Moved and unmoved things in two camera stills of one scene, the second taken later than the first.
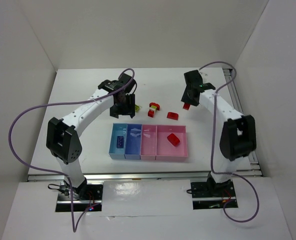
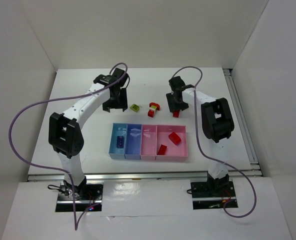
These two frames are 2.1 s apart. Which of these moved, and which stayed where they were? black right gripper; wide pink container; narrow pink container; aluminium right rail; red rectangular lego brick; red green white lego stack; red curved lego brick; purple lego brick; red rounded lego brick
Moved: red curved lego brick; black right gripper; red rectangular lego brick
Stayed: red green white lego stack; narrow pink container; purple lego brick; wide pink container; red rounded lego brick; aluminium right rail
